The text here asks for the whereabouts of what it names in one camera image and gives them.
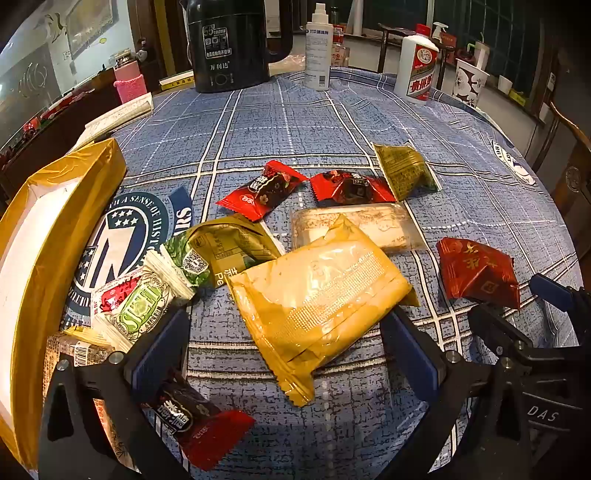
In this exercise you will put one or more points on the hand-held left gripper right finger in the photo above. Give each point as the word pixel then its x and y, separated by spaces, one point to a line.
pixel 411 350

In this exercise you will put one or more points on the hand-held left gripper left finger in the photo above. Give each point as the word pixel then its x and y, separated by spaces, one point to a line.
pixel 161 350

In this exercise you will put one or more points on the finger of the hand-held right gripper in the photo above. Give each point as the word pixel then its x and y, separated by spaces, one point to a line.
pixel 496 327
pixel 549 288

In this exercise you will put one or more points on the red foil snack packet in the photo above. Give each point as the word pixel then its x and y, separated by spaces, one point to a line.
pixel 475 272

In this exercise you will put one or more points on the clear barcode snack packet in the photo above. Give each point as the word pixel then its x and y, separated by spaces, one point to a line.
pixel 69 346

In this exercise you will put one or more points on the large yellow snack packet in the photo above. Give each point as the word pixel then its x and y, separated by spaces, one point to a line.
pixel 314 300

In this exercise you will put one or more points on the green gold snack packet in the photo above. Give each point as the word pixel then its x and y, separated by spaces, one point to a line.
pixel 226 249

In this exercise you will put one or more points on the translucent white snack packet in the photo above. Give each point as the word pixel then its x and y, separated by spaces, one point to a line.
pixel 392 226

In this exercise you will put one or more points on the gold cardboard box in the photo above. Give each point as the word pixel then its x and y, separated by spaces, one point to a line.
pixel 27 277

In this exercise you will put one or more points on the white green snack packet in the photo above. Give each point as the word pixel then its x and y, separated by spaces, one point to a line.
pixel 134 300

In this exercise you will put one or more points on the red black candy packet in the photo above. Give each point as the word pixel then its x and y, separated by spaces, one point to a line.
pixel 351 187
pixel 203 424
pixel 261 189

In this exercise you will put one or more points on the wooden armchair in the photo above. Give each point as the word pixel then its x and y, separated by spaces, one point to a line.
pixel 572 184

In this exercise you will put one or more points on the olive gold snack packet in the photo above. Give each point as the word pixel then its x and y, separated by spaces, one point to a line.
pixel 404 168

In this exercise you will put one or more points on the small yellow container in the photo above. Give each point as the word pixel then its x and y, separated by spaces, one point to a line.
pixel 517 97

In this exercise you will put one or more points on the small white cup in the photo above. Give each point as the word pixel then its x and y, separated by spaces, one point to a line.
pixel 505 84

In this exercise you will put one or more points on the white printed paper cup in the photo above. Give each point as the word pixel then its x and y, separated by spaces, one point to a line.
pixel 468 83

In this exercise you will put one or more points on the white notebook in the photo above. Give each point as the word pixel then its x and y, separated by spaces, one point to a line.
pixel 120 115

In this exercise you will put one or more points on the white thermos with straw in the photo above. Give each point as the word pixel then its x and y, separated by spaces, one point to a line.
pixel 481 53

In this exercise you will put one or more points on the blue plaid tablecloth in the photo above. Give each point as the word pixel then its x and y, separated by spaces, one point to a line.
pixel 323 120

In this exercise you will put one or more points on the white red liquor bottle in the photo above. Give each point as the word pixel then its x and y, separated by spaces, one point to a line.
pixel 415 69

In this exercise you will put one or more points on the dark wooden cabinet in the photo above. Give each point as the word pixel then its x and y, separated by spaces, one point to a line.
pixel 92 99

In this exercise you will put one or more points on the pink sleeved bottle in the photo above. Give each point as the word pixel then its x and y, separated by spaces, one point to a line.
pixel 129 85

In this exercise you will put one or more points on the flat yellow green box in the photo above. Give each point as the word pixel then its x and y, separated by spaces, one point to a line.
pixel 173 82

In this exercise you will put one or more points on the white trigger spray bottle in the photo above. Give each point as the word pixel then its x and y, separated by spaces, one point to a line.
pixel 442 34

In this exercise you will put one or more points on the dark wooden chair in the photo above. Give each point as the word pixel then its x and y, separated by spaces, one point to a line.
pixel 392 34

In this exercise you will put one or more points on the glass partition panel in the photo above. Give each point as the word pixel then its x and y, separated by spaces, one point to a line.
pixel 27 78

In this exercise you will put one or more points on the small glass bottle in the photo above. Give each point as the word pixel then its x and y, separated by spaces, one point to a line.
pixel 340 53

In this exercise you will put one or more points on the black electric kettle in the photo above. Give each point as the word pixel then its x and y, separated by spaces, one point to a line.
pixel 231 46

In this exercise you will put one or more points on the framed painting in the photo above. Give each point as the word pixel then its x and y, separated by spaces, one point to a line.
pixel 90 27

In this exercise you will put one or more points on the white paper roll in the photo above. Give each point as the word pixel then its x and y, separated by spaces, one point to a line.
pixel 356 16

